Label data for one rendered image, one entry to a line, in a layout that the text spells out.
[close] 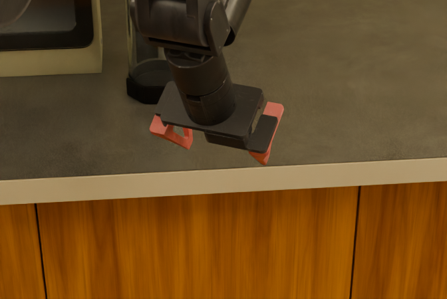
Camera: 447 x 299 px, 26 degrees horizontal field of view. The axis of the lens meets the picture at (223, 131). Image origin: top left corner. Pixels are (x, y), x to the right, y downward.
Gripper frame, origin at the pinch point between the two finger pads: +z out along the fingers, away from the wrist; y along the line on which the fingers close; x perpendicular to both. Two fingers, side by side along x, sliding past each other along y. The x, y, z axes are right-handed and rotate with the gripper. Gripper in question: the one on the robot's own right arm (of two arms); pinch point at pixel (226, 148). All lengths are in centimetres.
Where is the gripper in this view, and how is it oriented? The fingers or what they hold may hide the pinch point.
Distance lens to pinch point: 113.6
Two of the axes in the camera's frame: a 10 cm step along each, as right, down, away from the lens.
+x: -3.3, 8.1, -4.8
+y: -9.3, -1.8, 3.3
